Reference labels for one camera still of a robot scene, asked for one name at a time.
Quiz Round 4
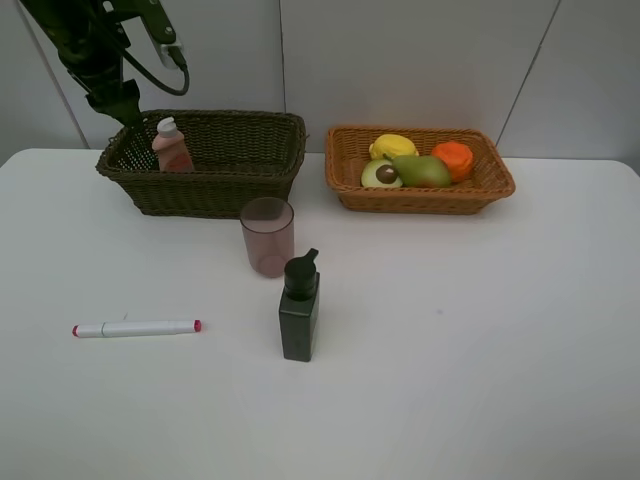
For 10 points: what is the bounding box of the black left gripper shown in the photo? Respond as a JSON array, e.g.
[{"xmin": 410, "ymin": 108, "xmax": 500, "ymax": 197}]
[{"xmin": 29, "ymin": 0, "xmax": 143, "ymax": 128}]

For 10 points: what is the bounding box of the pink lotion bottle white cap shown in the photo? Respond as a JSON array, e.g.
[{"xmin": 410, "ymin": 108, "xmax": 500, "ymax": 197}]
[{"xmin": 151, "ymin": 116, "xmax": 195, "ymax": 174}]

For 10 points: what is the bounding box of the translucent pink plastic cup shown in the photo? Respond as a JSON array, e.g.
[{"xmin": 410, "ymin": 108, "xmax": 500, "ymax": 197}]
[{"xmin": 240, "ymin": 197, "xmax": 295, "ymax": 278}]

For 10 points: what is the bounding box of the white marker with pink ends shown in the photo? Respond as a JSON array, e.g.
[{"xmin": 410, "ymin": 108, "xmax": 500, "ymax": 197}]
[{"xmin": 72, "ymin": 320, "xmax": 203, "ymax": 339}]

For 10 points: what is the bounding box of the halved toy avocado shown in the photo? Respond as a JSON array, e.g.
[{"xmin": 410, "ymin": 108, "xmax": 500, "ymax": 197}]
[{"xmin": 360, "ymin": 159, "xmax": 403, "ymax": 188}]

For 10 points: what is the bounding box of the yellow toy lemon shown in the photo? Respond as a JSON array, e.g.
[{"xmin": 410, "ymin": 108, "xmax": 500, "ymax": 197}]
[{"xmin": 369, "ymin": 134, "xmax": 419, "ymax": 160}]

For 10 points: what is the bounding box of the dark green pump bottle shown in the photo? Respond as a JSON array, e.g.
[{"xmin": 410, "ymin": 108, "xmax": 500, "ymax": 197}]
[{"xmin": 278, "ymin": 248, "xmax": 320, "ymax": 362}]

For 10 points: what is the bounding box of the green red toy pear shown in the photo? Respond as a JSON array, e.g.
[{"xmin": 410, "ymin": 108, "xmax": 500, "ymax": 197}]
[{"xmin": 383, "ymin": 154, "xmax": 453, "ymax": 188}]

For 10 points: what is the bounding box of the orange toy tangerine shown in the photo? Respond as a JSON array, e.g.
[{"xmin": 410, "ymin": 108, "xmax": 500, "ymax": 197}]
[{"xmin": 431, "ymin": 141, "xmax": 474, "ymax": 183}]

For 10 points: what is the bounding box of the dark brown wicker basket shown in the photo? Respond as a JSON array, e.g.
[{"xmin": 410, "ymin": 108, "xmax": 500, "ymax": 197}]
[{"xmin": 96, "ymin": 110, "xmax": 307, "ymax": 219}]

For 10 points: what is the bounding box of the orange wicker basket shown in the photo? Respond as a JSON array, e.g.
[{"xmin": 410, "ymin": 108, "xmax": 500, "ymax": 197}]
[{"xmin": 325, "ymin": 125, "xmax": 516, "ymax": 215}]

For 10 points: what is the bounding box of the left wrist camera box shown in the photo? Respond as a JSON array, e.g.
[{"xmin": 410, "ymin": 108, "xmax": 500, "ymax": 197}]
[{"xmin": 142, "ymin": 0, "xmax": 185, "ymax": 69}]

